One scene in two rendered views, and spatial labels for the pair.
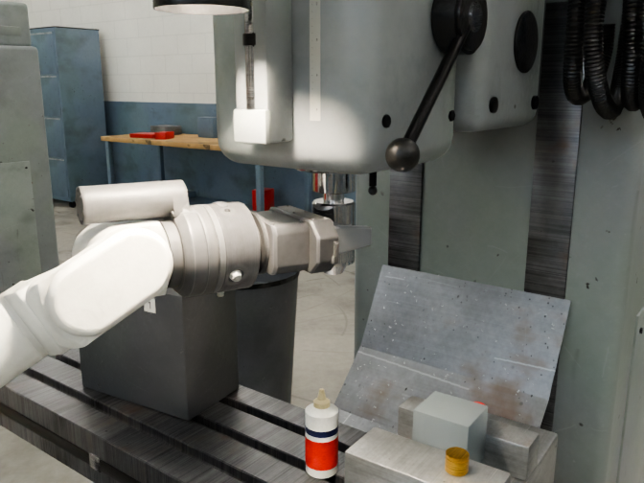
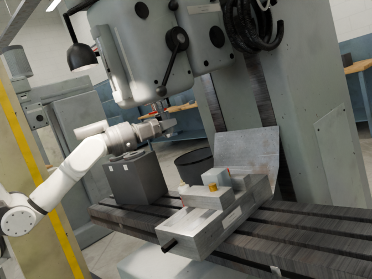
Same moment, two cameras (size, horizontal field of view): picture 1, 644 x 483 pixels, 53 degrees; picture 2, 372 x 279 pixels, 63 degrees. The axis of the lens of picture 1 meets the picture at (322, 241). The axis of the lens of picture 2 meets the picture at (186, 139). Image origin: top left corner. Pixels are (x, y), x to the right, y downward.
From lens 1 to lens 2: 0.37 m
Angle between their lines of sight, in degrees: 13
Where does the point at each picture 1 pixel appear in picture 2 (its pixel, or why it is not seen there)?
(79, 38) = not seen: hidden behind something
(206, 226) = (114, 131)
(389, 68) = (151, 65)
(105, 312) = (86, 164)
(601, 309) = (290, 125)
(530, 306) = (265, 132)
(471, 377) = (251, 165)
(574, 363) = (289, 149)
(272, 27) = (113, 64)
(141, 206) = (93, 130)
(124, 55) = not seen: hidden behind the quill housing
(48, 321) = (71, 170)
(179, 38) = not seen: hidden behind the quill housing
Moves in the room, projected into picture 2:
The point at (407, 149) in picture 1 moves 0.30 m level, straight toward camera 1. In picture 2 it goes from (160, 89) to (97, 109)
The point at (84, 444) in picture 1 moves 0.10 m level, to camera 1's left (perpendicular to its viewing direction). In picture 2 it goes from (117, 220) to (94, 225)
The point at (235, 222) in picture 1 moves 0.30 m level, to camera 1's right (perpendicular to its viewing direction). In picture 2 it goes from (123, 128) to (223, 98)
